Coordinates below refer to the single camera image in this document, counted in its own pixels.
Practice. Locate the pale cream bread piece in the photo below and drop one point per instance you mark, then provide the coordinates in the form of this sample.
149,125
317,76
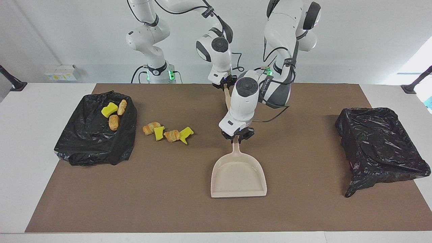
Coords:
122,107

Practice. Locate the light blue object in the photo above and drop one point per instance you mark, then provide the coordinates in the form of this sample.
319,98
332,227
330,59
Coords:
429,103

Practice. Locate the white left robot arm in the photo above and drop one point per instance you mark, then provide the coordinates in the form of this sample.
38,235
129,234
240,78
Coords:
283,23

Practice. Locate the yellow sponge piece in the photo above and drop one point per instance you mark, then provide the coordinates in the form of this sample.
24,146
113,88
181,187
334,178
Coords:
185,134
109,110
159,133

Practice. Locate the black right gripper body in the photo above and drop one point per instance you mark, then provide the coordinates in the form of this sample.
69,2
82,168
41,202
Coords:
225,82

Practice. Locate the black camera stand base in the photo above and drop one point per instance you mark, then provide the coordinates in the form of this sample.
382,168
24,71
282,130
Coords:
13,84
413,86

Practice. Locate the black trash bag bin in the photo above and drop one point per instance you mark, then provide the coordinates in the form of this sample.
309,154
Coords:
378,141
87,141

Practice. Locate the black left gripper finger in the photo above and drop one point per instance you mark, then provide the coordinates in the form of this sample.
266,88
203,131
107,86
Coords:
247,137
228,138

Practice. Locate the striped croissant toy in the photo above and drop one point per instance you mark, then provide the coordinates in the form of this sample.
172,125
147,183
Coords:
171,135
151,128

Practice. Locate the beige plastic dustpan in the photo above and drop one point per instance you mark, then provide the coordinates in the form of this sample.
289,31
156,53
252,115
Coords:
238,179

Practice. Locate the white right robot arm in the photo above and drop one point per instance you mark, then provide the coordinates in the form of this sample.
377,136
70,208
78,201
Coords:
148,33

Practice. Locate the brown table mat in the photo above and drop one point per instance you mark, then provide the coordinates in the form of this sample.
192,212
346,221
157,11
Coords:
168,202

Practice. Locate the brown oval bread roll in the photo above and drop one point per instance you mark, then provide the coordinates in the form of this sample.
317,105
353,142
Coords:
114,122

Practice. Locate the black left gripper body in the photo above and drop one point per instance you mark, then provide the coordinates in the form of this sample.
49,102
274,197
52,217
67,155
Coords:
244,132

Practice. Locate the white wall socket box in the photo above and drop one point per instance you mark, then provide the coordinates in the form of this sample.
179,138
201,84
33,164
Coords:
62,72

